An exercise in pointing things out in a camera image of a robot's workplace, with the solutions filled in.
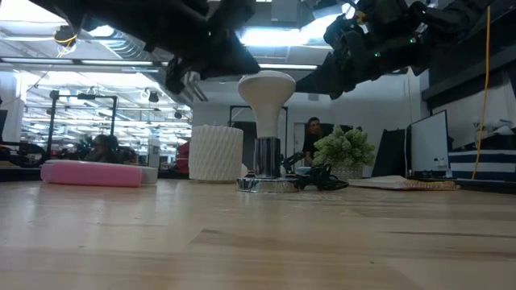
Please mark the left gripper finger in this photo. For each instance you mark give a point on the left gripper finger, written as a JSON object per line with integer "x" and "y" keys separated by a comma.
{"x": 230, "y": 60}

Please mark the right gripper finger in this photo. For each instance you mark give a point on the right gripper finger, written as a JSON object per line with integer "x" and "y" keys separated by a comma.
{"x": 326, "y": 74}
{"x": 334, "y": 93}

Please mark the large white reflector lightbulb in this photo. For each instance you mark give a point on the large white reflector lightbulb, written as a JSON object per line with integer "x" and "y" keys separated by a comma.
{"x": 266, "y": 92}

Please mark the chrome lamp base with socket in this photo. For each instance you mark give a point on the chrome lamp base with socket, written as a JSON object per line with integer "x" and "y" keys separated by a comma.
{"x": 267, "y": 161}

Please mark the black background robot arm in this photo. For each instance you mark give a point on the black background robot arm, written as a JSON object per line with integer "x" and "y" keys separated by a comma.
{"x": 28, "y": 146}

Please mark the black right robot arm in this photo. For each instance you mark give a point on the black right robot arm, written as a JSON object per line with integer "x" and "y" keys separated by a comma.
{"x": 463, "y": 16}

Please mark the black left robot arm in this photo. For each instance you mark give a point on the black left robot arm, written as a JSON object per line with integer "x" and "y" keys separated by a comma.
{"x": 133, "y": 20}

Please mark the black ceiling spotlight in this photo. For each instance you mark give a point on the black ceiling spotlight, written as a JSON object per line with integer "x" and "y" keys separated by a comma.
{"x": 178, "y": 114}
{"x": 153, "y": 97}

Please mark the green plant in patterned pot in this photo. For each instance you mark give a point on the green plant in patterned pot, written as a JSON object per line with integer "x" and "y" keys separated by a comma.
{"x": 342, "y": 149}

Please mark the black leaning panel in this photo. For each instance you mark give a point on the black leaning panel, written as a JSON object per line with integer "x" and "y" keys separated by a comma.
{"x": 389, "y": 155}

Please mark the blue patterned round tin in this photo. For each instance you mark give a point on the blue patterned round tin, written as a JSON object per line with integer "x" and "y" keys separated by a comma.
{"x": 303, "y": 171}

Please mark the white ribbed organizer container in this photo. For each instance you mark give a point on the white ribbed organizer container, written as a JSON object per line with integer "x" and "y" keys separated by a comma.
{"x": 215, "y": 153}

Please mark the red cabinet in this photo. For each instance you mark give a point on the red cabinet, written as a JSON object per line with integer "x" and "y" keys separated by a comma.
{"x": 183, "y": 157}

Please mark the pink rectangular box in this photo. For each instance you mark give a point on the pink rectangular box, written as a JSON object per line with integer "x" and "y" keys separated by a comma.
{"x": 150, "y": 175}

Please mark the crumpled white cloth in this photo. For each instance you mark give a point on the crumpled white cloth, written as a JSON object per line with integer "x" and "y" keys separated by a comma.
{"x": 493, "y": 125}

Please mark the woven rattan mat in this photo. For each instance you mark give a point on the woven rattan mat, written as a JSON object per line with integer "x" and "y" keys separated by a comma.
{"x": 433, "y": 185}

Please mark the pink foam block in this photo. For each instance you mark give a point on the pink foam block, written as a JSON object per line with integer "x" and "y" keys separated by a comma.
{"x": 92, "y": 175}

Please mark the navy white striped box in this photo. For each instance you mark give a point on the navy white striped box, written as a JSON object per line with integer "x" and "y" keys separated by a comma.
{"x": 496, "y": 165}

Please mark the grey wall vent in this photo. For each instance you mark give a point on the grey wall vent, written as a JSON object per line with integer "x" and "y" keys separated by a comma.
{"x": 313, "y": 96}

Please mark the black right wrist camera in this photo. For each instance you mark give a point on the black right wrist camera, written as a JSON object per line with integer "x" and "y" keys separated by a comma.
{"x": 363, "y": 30}

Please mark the black rail with light tubes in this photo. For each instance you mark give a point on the black rail with light tubes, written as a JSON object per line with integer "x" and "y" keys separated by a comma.
{"x": 117, "y": 62}

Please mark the white board with black frame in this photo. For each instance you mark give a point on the white board with black frame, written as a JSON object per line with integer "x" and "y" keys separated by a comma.
{"x": 429, "y": 141}

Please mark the black background frame stand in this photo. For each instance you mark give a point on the black background frame stand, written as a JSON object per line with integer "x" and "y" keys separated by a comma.
{"x": 52, "y": 121}

